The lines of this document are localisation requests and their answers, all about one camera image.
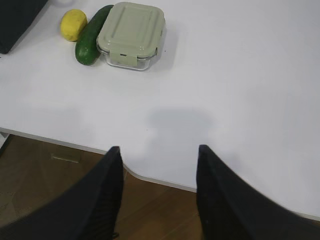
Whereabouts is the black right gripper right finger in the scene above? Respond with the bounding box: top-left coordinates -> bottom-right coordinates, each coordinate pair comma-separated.
196,145 -> 320,240

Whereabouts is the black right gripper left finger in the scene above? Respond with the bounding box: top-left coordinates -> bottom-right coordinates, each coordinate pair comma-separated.
0,146 -> 124,240

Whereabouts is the green cucumber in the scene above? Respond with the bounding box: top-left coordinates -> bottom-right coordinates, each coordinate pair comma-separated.
75,4 -> 114,66

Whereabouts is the glass container green lid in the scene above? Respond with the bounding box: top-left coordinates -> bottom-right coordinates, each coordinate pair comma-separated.
96,2 -> 166,71

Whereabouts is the yellow lemon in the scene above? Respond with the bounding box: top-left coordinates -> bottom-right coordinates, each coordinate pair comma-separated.
60,9 -> 88,42

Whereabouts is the dark blue lunch bag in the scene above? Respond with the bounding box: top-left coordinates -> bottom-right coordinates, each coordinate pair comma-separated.
0,0 -> 47,54

